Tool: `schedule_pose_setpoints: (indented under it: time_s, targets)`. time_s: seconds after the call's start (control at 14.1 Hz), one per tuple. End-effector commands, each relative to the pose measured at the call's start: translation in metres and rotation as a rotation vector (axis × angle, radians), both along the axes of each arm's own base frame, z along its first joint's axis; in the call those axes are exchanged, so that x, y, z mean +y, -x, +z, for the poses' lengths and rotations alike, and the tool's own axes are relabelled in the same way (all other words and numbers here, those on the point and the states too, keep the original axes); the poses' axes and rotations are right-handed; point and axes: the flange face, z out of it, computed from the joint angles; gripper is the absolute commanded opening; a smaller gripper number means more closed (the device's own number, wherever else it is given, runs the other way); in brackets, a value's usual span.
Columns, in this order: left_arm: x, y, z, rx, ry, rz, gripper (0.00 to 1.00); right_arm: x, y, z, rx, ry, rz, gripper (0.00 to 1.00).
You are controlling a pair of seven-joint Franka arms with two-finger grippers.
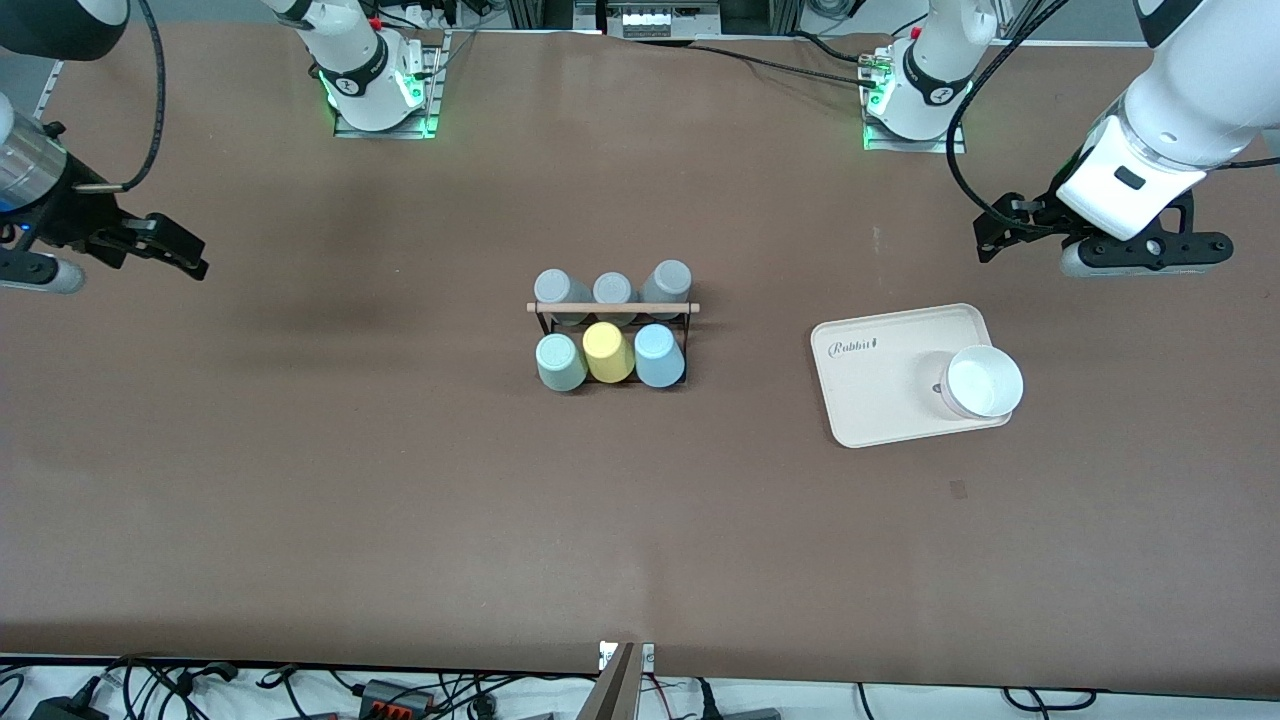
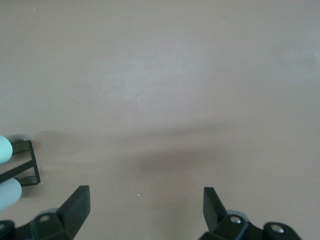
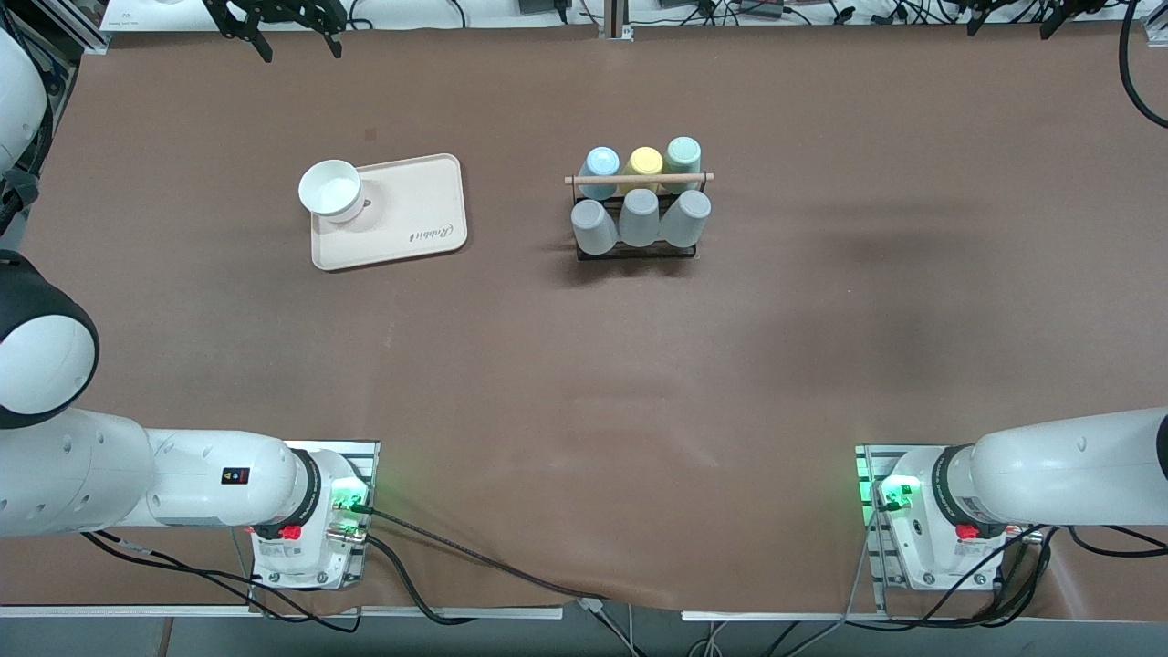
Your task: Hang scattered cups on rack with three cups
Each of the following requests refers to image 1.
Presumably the light blue plastic cup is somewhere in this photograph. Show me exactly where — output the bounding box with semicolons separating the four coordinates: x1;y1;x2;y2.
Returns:
634;323;688;389

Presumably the grey camera post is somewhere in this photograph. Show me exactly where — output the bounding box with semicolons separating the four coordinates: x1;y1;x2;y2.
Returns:
578;642;643;720

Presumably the yellow plastic cup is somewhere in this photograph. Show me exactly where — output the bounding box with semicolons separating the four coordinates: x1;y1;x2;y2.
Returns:
583;321;635;385

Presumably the black wire cup rack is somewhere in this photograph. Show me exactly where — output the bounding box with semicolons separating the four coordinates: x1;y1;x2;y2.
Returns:
527;298;701;389

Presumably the black cable on table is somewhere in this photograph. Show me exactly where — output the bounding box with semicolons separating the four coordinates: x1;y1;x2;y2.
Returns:
688;42;883;89

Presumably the black power adapter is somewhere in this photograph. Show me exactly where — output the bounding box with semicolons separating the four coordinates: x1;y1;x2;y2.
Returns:
28;695;111;720

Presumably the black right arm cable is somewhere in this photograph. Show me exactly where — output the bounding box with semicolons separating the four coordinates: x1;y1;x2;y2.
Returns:
72;0;167;193

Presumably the cream rectangular plastic tray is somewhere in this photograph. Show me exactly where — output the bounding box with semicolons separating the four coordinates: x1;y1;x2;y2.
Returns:
810;303;1014;449

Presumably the black orange power strip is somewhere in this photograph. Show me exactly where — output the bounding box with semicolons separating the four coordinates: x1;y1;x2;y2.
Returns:
358;679;437;720

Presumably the white socket strip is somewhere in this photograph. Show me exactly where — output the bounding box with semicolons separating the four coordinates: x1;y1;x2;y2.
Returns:
605;0;723;40

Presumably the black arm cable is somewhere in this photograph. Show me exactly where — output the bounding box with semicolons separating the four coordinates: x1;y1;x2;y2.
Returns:
943;0;1073;221
72;0;167;193

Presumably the grey plastic cup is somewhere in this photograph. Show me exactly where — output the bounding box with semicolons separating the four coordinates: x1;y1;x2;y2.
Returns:
534;268;592;327
640;260;694;320
592;272;640;327

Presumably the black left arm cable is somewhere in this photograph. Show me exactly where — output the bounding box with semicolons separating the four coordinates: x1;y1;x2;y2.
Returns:
943;0;1073;221

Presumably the mint green plastic cup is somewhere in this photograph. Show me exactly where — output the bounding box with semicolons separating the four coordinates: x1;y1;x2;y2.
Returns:
536;333;590;394

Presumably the white round bowl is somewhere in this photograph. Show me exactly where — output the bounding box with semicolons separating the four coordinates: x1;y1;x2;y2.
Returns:
940;344;1025;421

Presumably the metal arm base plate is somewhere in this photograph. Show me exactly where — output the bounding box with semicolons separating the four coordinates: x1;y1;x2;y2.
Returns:
332;30;448;140
862;45;968;155

